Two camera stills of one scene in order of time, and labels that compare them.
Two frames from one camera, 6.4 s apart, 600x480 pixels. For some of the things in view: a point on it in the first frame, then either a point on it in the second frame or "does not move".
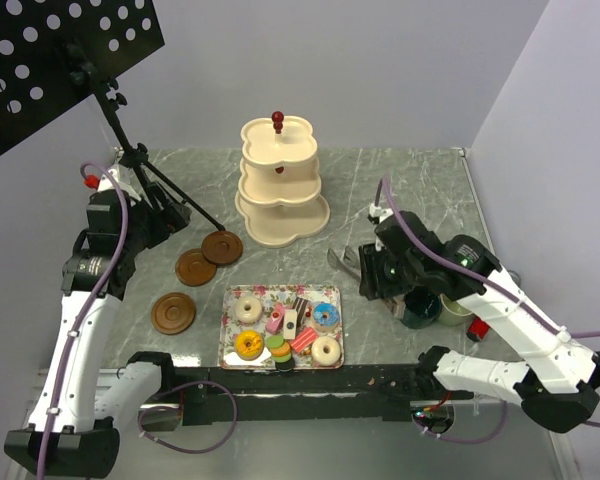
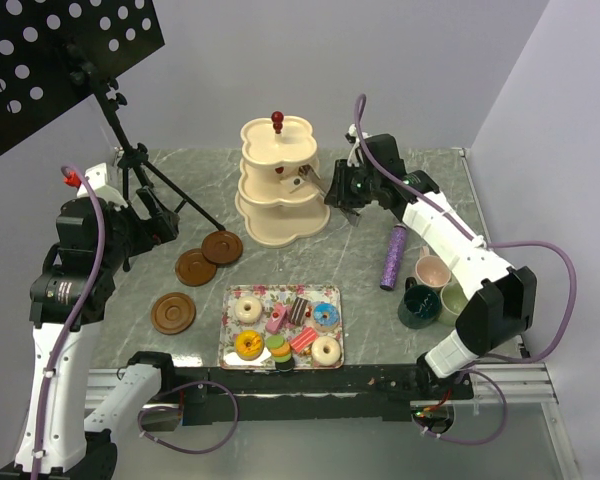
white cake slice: (290, 324) to (292, 183)
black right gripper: (372, 283) to (338, 194)
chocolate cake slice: (300, 305) does not move
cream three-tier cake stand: (281, 198) does not move
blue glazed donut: (326, 317) does not move
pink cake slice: (276, 319) does not move
